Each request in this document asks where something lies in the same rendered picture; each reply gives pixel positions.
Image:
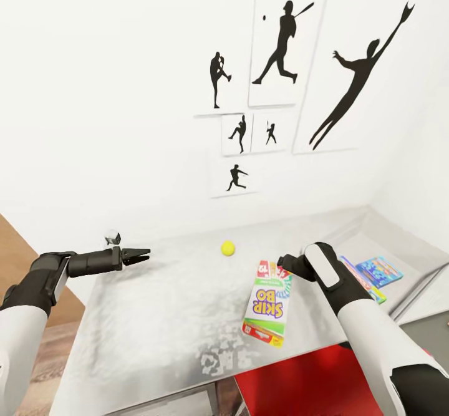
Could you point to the board game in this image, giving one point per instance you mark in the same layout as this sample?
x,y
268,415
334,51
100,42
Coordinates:
x,y
268,304
371,289
379,272

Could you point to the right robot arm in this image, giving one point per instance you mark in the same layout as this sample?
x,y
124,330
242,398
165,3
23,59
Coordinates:
x,y
404,379

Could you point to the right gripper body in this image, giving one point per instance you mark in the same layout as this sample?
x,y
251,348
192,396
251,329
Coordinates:
x,y
290,263

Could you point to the tennis ball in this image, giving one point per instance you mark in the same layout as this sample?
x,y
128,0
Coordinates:
x,y
228,248

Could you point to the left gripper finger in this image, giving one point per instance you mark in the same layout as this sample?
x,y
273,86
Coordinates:
x,y
127,253
134,260

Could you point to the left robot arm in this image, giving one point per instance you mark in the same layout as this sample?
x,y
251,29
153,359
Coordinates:
x,y
26,308

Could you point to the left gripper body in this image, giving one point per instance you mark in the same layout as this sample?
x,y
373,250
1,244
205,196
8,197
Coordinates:
x,y
103,261

